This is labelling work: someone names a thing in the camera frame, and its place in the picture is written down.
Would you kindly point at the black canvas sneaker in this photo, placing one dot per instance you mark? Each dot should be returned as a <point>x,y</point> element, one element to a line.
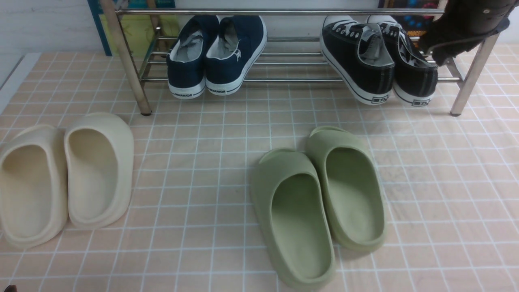
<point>357,52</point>
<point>415,78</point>

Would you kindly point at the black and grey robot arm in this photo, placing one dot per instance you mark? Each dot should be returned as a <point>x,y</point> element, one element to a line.
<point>464,25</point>

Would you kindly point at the dark image processing book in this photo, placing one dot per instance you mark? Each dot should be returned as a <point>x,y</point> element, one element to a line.
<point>415,25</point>

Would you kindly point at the right cream foam slipper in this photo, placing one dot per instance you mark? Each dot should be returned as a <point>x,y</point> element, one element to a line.
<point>99,149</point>

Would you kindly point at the navy canvas sneaker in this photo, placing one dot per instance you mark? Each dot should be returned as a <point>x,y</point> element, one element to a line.
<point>185,59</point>
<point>240,41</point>

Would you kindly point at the metal shoe rack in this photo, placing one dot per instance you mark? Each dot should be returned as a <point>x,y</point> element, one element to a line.
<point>138,77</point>

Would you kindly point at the right green foam slipper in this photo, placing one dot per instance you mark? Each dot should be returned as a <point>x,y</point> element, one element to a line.
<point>351,190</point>

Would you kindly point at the right navy canvas sneaker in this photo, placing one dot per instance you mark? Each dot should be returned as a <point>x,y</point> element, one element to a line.
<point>240,41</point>

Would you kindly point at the cream foam slipper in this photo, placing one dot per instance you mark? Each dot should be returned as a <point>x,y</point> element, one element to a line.
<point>33,186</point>
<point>99,149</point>

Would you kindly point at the left navy canvas sneaker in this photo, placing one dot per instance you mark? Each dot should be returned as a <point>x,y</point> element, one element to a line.
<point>185,59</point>

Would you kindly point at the teal and yellow book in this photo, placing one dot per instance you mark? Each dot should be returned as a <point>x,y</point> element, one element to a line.
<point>137,28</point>

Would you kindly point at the green foam slipper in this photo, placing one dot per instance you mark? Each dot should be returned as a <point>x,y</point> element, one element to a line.
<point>351,190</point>
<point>288,203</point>

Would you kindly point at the left green foam slipper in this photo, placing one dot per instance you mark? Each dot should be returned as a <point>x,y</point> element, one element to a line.
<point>288,203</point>

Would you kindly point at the left cream foam slipper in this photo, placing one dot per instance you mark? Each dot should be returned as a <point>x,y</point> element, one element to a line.
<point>33,186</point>

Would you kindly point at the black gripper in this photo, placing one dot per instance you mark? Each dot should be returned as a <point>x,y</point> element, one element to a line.
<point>445,40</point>

